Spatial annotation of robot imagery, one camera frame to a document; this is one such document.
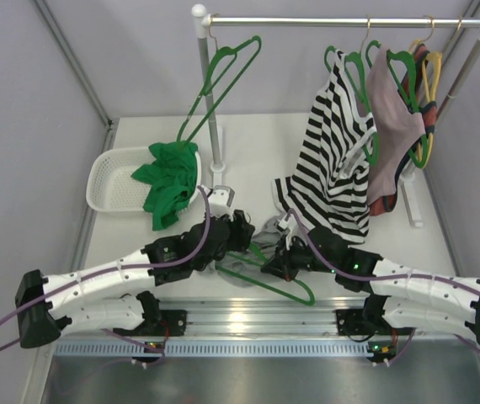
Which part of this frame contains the grey tank top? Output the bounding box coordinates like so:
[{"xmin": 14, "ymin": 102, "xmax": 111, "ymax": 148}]
[{"xmin": 216, "ymin": 213, "xmax": 285, "ymax": 288}]

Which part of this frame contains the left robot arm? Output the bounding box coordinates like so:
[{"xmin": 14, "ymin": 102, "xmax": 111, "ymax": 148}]
[{"xmin": 14, "ymin": 210, "xmax": 255, "ymax": 348}]

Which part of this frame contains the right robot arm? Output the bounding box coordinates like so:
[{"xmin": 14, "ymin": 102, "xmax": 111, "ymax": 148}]
[{"xmin": 262, "ymin": 227, "xmax": 480, "ymax": 350}]

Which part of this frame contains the green hanger with striped shirt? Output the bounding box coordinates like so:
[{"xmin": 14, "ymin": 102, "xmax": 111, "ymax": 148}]
[{"xmin": 343, "ymin": 17, "xmax": 379, "ymax": 166}]

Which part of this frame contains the green hanger with pink garment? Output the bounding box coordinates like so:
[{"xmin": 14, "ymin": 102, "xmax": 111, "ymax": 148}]
[{"xmin": 387, "ymin": 50, "xmax": 429, "ymax": 169}]

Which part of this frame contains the yellow hanger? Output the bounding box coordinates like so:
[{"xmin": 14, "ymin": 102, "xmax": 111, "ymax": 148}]
[{"xmin": 408, "ymin": 16, "xmax": 442, "ymax": 163}]

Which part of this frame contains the black white striped shirt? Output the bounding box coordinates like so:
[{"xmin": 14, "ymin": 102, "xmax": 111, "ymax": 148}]
[{"xmin": 272, "ymin": 46, "xmax": 376, "ymax": 244}]

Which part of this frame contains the green shirt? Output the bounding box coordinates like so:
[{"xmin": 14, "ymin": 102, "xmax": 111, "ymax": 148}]
[{"xmin": 131, "ymin": 141, "xmax": 198, "ymax": 231}]

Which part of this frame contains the white laundry basket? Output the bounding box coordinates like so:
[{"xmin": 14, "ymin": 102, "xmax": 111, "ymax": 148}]
[{"xmin": 86, "ymin": 146, "xmax": 204, "ymax": 213}]

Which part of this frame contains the pink mauve garment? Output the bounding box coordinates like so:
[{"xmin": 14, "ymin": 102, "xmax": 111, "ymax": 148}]
[{"xmin": 366, "ymin": 46, "xmax": 424, "ymax": 216}]

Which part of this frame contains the white clothes rack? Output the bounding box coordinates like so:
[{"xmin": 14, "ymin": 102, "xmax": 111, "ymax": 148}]
[{"xmin": 191, "ymin": 4, "xmax": 480, "ymax": 228}]

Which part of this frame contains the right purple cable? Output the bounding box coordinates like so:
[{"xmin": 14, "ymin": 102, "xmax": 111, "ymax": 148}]
[{"xmin": 285, "ymin": 208, "xmax": 480, "ymax": 367}]

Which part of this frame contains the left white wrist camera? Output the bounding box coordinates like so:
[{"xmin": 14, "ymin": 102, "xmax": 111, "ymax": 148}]
[{"xmin": 208, "ymin": 185, "xmax": 235, "ymax": 218}]

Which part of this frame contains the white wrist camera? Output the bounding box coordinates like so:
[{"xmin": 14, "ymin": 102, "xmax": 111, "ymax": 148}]
[
  {"xmin": 275, "ymin": 213, "xmax": 299, "ymax": 241},
  {"xmin": 208, "ymin": 185, "xmax": 235, "ymax": 218}
]

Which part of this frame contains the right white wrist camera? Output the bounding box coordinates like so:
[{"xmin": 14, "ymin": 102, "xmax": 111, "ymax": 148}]
[{"xmin": 275, "ymin": 213, "xmax": 299, "ymax": 241}]

